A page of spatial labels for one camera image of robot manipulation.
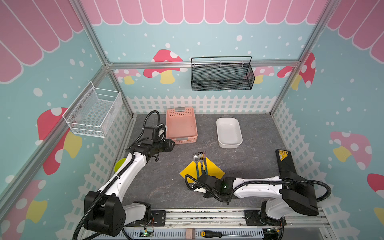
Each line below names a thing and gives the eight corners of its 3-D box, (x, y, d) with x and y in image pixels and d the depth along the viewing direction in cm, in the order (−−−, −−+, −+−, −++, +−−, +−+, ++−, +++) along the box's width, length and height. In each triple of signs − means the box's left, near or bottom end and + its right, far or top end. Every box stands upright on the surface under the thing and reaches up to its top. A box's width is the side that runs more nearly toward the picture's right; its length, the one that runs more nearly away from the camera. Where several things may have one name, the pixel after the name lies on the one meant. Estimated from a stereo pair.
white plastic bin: (217, 149, 102) (218, 144, 97) (215, 122, 118) (215, 117, 112) (241, 149, 103) (244, 144, 97) (236, 122, 118) (237, 117, 112)
